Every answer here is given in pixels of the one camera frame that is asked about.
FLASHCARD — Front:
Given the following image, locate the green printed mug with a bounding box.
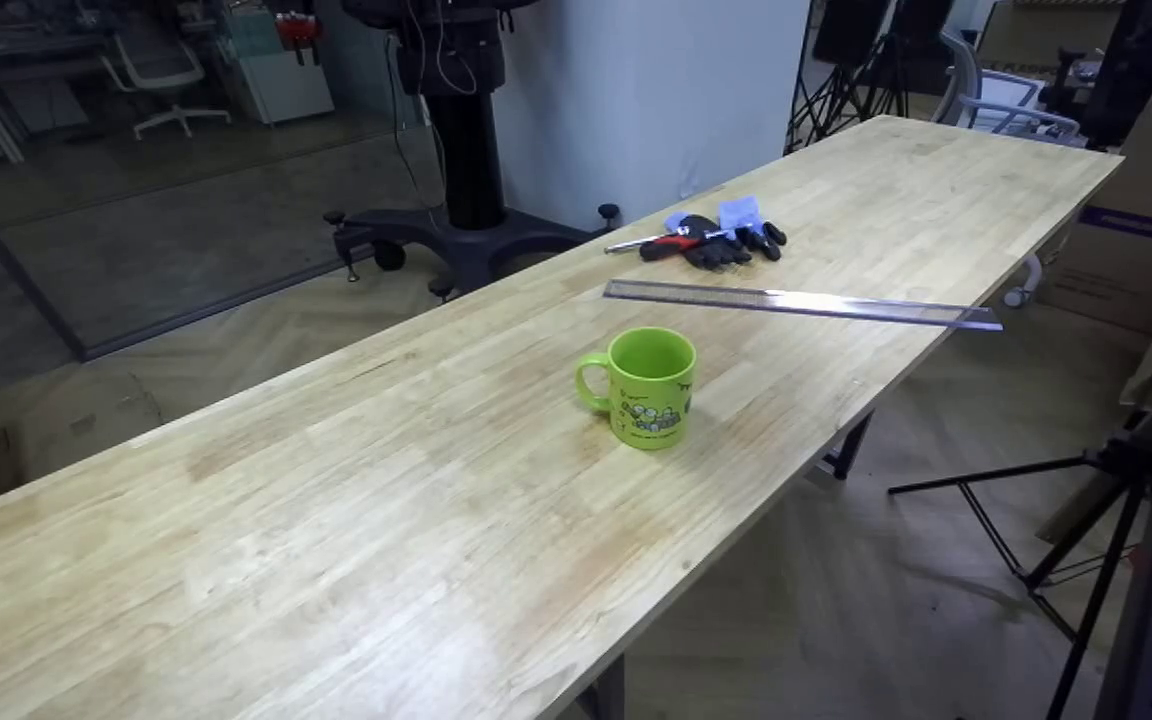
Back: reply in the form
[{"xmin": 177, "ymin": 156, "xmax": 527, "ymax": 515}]
[{"xmin": 575, "ymin": 327, "xmax": 698, "ymax": 451}]

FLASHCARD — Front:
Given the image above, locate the black and blue work glove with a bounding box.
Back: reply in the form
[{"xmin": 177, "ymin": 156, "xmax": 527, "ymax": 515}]
[
  {"xmin": 717, "ymin": 196, "xmax": 788, "ymax": 262},
  {"xmin": 664, "ymin": 212, "xmax": 753, "ymax": 271}
]

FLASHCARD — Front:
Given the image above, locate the long metal ruler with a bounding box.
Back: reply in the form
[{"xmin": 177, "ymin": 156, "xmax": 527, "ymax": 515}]
[{"xmin": 602, "ymin": 279, "xmax": 1004, "ymax": 332}]

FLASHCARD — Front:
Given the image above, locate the white cabinet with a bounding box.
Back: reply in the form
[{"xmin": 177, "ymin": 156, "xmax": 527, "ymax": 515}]
[{"xmin": 226, "ymin": 10, "xmax": 336, "ymax": 126}]

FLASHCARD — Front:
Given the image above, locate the white mesh office chair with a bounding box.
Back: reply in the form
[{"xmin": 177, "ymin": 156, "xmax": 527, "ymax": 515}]
[{"xmin": 932, "ymin": 29, "xmax": 1083, "ymax": 141}]

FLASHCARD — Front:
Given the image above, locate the stack of cardboard boxes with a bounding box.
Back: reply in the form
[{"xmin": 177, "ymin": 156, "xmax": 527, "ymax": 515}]
[{"xmin": 1036, "ymin": 62, "xmax": 1152, "ymax": 405}]

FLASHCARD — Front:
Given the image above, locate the red handled screwdriver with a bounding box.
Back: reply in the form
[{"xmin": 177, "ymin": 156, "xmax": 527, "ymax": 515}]
[{"xmin": 604, "ymin": 230, "xmax": 729, "ymax": 263}]

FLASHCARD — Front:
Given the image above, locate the black pedestal stand with casters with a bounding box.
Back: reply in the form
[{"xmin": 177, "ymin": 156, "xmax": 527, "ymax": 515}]
[{"xmin": 323, "ymin": 0, "xmax": 622, "ymax": 302}]

